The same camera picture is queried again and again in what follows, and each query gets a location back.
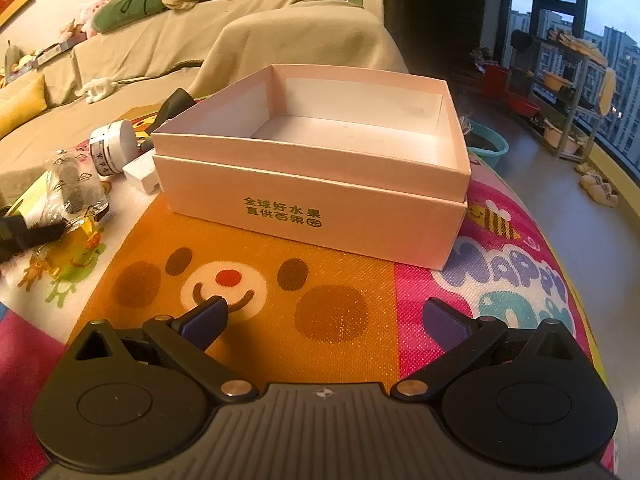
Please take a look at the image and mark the colourful cartoon play mat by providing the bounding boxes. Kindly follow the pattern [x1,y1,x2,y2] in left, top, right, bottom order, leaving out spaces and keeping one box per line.
[1,158,599,479]

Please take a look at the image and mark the white round cream jar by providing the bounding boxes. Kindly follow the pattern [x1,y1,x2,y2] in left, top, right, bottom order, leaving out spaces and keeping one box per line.
[89,119,139,177]

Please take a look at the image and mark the black object at left edge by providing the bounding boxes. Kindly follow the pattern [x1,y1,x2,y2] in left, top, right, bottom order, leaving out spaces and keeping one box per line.
[0,206,70,263]

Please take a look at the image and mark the black curved plastic holder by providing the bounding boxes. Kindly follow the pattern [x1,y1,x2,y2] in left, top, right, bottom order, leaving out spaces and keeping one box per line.
[145,88,196,134]

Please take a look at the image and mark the green plush pillow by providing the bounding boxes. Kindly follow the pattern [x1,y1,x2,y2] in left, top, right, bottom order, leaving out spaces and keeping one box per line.
[92,0,167,34]

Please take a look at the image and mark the beige covered sofa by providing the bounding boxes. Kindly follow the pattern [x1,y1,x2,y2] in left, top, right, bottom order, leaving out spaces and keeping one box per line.
[1,0,407,204]

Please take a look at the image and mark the pink plush toy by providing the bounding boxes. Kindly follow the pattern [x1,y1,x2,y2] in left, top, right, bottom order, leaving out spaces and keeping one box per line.
[56,0,111,42]

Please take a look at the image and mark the amber small bottle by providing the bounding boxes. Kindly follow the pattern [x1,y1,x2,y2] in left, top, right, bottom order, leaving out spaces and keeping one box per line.
[60,218,104,266]

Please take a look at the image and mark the red plastic bucket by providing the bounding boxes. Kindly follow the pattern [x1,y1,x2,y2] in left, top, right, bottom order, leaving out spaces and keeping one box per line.
[482,64,509,101]

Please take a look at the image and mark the small white plush toy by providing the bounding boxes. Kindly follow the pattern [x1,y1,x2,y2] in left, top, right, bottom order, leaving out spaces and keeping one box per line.
[75,77,118,104]

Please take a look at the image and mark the black metal balcony shelf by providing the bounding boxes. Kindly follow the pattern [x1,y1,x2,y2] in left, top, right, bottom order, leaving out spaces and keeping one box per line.
[504,0,615,162]

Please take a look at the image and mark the yellow cushion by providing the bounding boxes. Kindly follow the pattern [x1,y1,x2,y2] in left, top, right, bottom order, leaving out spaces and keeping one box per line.
[0,74,48,139]

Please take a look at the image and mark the teal plastic basin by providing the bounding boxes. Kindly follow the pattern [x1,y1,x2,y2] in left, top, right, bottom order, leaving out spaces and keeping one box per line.
[464,120,510,169]

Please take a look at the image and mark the small white usb charger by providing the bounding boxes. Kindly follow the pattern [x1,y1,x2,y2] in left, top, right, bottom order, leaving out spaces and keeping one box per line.
[122,148,160,195]

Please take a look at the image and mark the pink cardboard gift box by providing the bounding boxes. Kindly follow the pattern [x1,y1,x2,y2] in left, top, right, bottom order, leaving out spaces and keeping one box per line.
[152,64,471,270]

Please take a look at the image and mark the beige slippers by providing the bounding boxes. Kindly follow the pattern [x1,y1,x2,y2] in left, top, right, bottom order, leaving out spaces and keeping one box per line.
[575,162,618,208]

